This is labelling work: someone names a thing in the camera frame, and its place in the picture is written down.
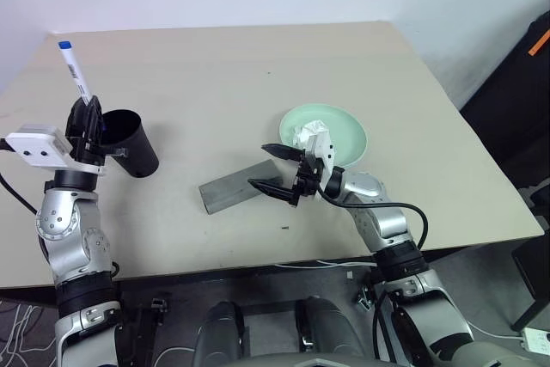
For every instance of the black equipment frame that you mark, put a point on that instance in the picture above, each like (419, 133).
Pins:
(535, 264)

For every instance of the grey robot torso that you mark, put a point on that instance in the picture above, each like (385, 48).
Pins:
(494, 356)

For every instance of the large black case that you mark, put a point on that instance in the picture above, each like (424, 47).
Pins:
(515, 118)

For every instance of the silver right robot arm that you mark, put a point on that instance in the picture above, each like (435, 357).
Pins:
(386, 221)

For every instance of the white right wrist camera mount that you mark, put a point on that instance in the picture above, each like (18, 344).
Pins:
(322, 145)

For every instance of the green plastic plate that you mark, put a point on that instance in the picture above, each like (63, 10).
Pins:
(348, 135)

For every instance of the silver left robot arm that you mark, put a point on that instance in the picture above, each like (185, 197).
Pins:
(64, 221)

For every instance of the white tissue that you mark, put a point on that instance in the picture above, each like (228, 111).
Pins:
(303, 132)

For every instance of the white marker with blue cap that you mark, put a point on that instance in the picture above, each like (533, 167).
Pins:
(73, 70)

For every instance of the grey rectangular block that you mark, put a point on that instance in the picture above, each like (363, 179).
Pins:
(232, 188)

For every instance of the white power strip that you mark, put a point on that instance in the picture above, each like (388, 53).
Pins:
(537, 339)

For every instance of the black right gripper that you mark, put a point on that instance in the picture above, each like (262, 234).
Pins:
(308, 178)

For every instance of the silver metal bracket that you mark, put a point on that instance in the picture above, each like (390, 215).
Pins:
(364, 298)

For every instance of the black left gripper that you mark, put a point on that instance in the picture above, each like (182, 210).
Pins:
(88, 153)

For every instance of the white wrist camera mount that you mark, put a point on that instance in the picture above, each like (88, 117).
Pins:
(34, 143)
(322, 145)

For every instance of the black cylindrical pen holder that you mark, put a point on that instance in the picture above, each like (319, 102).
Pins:
(137, 148)

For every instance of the dark rounded leg cover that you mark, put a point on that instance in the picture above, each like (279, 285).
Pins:
(331, 324)
(221, 332)

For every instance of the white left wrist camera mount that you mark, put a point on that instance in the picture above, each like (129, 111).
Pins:
(34, 143)

